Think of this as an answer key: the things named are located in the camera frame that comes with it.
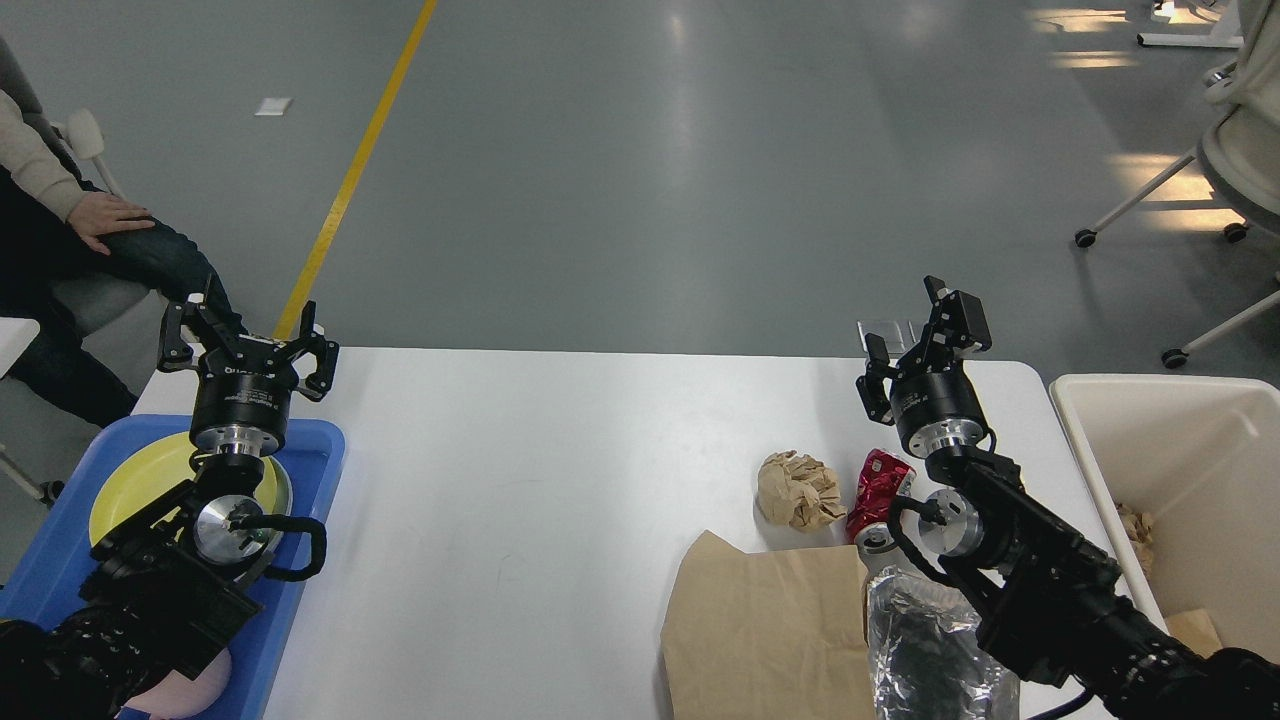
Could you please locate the crushed red can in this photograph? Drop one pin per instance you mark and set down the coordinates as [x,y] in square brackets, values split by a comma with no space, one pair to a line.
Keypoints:
[882,476]

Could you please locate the pink mug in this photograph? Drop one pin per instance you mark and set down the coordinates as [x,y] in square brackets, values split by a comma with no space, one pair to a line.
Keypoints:
[178,697]

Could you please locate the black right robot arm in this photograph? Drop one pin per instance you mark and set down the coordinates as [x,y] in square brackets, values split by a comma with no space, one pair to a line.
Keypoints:
[1046,596]

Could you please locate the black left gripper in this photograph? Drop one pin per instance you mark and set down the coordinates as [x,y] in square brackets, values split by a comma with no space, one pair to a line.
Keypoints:
[235,410]

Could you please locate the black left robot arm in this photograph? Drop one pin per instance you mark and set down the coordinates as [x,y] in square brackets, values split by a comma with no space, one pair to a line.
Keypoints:
[170,588]

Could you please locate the crumpled silver foil bag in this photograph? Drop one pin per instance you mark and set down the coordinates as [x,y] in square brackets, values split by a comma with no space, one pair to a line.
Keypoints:
[924,659]

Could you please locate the paper scraps in bin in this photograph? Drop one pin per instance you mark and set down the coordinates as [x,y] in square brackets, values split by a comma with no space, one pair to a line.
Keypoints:
[1139,528]

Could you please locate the bystander hand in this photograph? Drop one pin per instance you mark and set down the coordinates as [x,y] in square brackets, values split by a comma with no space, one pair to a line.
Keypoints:
[98,214]

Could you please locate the yellow plastic plate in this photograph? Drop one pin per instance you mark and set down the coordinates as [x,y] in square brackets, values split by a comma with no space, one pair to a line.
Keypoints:
[139,480]

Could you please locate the crumpled brown paper ball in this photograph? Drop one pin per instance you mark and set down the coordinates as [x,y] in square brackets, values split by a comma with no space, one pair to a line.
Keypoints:
[798,491]

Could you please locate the white plastic bin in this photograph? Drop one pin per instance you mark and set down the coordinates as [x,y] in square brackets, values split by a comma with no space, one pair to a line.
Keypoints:
[1202,455]

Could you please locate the white desk base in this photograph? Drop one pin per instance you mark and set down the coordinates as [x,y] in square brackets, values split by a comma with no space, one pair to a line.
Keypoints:
[1210,25]

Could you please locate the white office chair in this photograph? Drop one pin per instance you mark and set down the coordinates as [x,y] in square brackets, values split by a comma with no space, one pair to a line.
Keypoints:
[1239,154]

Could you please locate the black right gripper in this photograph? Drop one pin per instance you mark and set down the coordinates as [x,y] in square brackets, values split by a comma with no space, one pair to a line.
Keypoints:
[939,407]

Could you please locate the seated person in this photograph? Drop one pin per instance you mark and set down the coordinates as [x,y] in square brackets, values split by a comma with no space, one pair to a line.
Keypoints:
[40,184]

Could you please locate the brown paper bag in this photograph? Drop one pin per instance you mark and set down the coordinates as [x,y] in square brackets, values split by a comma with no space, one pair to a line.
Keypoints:
[768,635]

